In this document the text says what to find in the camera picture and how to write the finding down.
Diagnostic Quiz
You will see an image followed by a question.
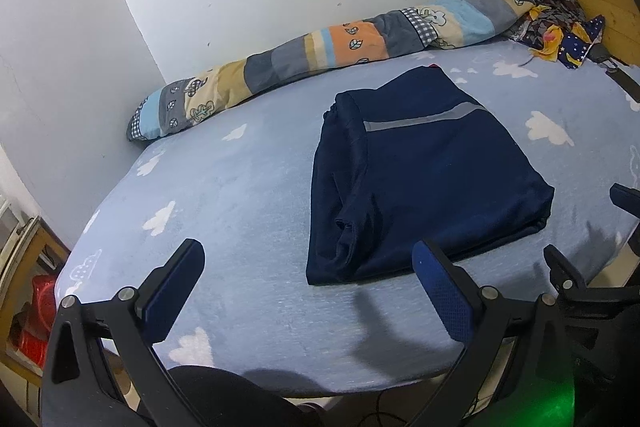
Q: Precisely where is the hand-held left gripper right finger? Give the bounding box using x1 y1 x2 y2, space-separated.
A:
411 239 577 427

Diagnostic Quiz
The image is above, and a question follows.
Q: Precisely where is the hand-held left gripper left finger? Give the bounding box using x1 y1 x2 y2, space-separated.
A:
40 238 206 427

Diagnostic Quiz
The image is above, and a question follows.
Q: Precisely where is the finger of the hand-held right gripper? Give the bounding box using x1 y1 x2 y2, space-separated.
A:
543 244 589 294
609 183 640 229

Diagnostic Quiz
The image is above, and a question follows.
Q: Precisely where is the navy jacket with red collar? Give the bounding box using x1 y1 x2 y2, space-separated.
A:
305 64 556 287

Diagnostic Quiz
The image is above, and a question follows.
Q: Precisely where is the pile of patterned clothes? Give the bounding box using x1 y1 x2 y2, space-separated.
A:
505 0 608 71

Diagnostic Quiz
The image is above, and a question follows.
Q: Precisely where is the light blue cloud bed sheet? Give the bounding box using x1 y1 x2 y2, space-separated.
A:
54 38 640 395

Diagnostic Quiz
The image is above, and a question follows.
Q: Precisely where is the red plastic stool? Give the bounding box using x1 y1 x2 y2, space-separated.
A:
10 274 59 360

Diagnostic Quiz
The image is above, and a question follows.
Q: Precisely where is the wooden cabinet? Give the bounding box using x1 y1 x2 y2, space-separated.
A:
0 202 72 379

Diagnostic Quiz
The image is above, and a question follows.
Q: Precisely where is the rolled patchwork blanket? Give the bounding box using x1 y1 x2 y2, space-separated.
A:
126 0 538 142

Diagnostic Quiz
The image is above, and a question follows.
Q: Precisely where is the black strap with buckle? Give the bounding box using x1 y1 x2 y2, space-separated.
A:
606 63 640 100

